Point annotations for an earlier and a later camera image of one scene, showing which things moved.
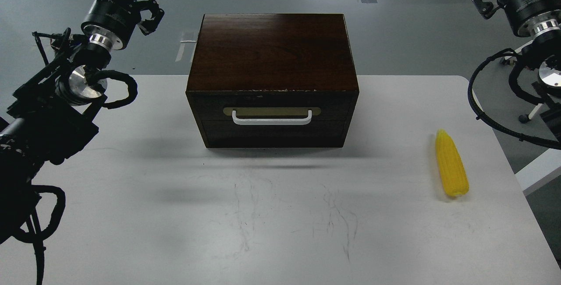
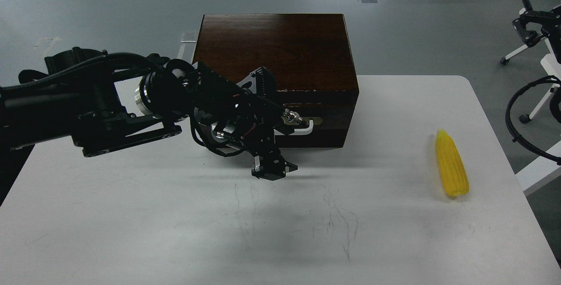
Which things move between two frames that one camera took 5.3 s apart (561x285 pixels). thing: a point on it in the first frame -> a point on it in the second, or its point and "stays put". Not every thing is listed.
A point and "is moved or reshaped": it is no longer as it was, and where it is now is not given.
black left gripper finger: [148, 26] -> [294, 117]
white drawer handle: [271, 121] is moved or reshaped
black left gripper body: [112, 15] -> [226, 116]
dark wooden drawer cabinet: [274, 80] stays put
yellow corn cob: [452, 169] stays put
